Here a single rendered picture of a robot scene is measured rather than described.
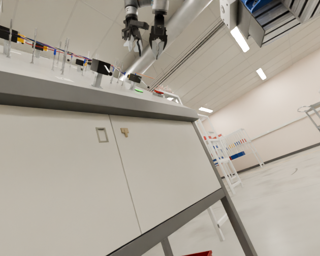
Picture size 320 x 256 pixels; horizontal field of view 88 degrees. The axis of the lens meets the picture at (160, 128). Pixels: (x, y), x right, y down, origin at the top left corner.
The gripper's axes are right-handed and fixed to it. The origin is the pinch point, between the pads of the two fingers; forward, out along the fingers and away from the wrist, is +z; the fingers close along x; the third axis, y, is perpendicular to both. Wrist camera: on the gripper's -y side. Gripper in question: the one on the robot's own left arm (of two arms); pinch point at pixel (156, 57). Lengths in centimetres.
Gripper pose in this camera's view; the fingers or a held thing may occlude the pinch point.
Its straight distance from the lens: 94.6
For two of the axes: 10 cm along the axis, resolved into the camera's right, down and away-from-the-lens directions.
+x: -9.9, -0.2, -1.4
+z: -0.9, 8.5, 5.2
